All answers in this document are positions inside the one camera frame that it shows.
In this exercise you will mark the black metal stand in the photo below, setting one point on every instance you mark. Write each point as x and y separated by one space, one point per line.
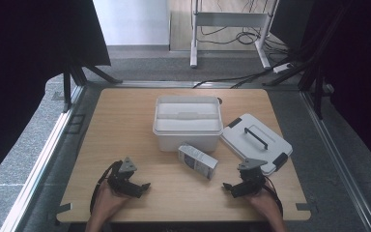
318 96

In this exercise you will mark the person's right hand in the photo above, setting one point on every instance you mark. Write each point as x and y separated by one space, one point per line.
267 204

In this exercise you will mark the person's left hand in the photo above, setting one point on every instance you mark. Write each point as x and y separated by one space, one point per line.
106 203

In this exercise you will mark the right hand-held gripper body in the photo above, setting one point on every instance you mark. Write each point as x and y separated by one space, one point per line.
251 179

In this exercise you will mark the white inner tray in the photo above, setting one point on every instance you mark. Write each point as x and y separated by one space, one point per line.
186 124

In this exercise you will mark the white metal stand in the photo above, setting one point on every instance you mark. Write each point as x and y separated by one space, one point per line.
228 19

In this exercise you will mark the white power strip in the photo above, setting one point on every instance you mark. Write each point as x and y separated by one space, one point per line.
281 68

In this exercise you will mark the aluminium floor rail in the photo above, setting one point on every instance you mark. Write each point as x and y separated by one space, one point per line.
335 151
42 161

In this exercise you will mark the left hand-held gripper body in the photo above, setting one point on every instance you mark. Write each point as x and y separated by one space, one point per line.
122 175

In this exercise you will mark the grey and white carton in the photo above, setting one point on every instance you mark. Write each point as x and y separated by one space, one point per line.
196 159

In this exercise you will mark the white plastic storage box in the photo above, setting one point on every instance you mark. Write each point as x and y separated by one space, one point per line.
186 141

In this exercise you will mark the black curtain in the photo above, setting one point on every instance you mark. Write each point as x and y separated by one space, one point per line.
29 48
360 64

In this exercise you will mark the black tripod stand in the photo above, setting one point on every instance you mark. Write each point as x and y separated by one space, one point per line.
67 87

